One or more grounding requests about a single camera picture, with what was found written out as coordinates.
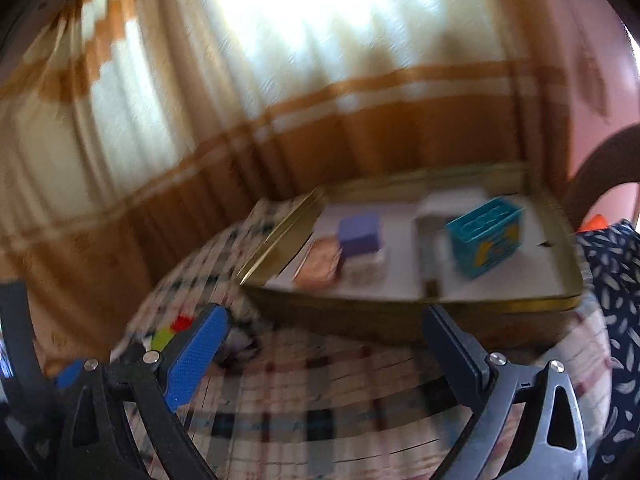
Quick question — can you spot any purple small box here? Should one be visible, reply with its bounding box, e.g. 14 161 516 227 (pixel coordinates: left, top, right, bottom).
337 212 382 258

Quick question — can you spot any green building block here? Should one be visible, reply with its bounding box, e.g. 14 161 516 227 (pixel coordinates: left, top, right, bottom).
151 326 176 352

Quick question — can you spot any wicker chair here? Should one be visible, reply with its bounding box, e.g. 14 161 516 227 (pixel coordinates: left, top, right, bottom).
562 124 640 231

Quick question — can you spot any copper rectangular box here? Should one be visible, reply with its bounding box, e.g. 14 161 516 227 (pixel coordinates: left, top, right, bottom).
293 236 342 289

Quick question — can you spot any orange cushion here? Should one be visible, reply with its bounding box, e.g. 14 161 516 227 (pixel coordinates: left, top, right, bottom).
579 214 608 232

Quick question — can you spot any brown wooden ruler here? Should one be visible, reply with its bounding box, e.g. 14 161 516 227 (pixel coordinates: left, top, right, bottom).
414 216 444 298

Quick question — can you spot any red building block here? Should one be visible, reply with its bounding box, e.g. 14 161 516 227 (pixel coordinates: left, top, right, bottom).
169 314 195 333

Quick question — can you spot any orange cream patterned curtain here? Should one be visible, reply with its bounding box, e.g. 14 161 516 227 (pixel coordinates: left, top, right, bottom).
1 0 570 370

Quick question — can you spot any teal building block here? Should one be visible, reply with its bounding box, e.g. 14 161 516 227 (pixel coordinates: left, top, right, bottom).
446 196 523 278

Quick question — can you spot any plaid tablecloth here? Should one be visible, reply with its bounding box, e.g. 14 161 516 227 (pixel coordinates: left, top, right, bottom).
106 196 614 480

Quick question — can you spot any navy leaf pattern cushion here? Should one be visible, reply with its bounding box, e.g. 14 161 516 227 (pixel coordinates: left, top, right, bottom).
576 220 639 479

